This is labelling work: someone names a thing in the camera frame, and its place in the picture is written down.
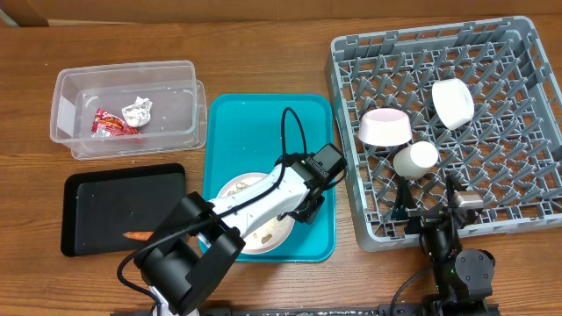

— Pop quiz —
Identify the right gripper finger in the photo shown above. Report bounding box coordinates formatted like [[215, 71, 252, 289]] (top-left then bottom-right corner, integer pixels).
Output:
[[445, 173, 465, 193], [393, 176, 417, 219]]

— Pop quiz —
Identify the white cup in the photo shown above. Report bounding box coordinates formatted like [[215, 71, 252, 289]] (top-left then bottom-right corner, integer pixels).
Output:
[[393, 141, 439, 181]]

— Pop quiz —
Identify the white plate with peanut shells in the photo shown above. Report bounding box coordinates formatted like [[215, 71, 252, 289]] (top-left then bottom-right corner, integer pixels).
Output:
[[217, 173, 295, 255]]

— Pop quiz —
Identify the pink shallow bowl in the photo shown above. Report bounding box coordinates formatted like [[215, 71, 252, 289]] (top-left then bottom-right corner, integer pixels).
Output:
[[357, 108, 412, 147]]

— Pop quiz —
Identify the white bowl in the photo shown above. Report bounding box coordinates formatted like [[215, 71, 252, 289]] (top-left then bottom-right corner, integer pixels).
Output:
[[431, 78, 474, 130]]

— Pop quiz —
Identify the orange carrot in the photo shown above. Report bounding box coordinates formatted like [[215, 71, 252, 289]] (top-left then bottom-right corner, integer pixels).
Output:
[[122, 232, 153, 241]]

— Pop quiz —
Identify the white tissue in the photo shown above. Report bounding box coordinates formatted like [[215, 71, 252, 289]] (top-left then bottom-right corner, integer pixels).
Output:
[[121, 97, 153, 127]]

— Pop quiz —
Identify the red snack wrapper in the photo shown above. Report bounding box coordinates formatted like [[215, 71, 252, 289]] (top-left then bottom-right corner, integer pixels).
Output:
[[91, 109, 139, 137]]

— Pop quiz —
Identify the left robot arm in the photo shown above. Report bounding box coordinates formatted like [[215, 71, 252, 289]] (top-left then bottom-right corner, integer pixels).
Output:
[[116, 143, 347, 315]]

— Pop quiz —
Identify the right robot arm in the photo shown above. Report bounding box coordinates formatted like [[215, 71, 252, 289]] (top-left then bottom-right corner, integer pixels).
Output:
[[388, 174, 500, 315]]

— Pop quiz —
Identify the grey dishwasher rack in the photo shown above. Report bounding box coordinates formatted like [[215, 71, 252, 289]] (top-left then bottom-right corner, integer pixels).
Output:
[[326, 17, 561, 252]]

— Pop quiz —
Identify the teal serving tray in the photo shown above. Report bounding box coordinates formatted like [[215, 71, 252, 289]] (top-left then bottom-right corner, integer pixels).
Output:
[[201, 93, 336, 262]]

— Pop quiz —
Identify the black rectangular tray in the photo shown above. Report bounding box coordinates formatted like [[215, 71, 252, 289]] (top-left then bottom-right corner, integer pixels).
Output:
[[61, 163, 185, 257]]

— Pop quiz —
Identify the clear plastic storage bin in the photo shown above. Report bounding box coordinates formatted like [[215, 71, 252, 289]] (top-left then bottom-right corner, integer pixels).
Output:
[[50, 61, 207, 160]]

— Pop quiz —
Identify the black mounting rail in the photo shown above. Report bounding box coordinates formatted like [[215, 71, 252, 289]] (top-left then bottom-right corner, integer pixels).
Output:
[[110, 304, 501, 316]]

